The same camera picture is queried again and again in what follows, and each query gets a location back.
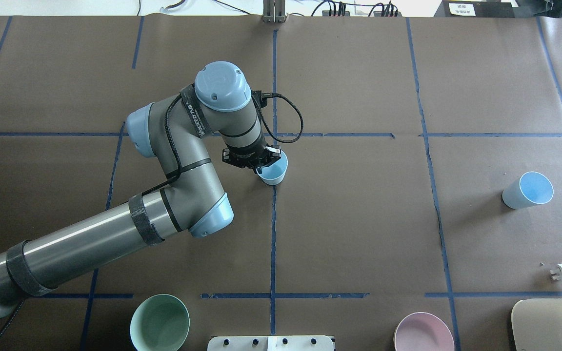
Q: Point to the cream toaster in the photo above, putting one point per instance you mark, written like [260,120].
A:
[536,324]

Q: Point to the black box with label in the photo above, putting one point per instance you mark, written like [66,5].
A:
[474,9]

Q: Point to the green bowl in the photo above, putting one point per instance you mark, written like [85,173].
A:
[160,323]

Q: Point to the pink bowl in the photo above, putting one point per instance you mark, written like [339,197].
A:
[422,331]

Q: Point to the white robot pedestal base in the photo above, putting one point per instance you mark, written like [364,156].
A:
[272,343]

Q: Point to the light blue cup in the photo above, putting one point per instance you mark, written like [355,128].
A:
[273,175]
[529,190]

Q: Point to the aluminium frame post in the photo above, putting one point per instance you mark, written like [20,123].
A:
[274,11]

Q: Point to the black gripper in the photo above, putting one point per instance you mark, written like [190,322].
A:
[250,158]

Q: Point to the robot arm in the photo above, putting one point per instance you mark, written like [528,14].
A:
[191,199]

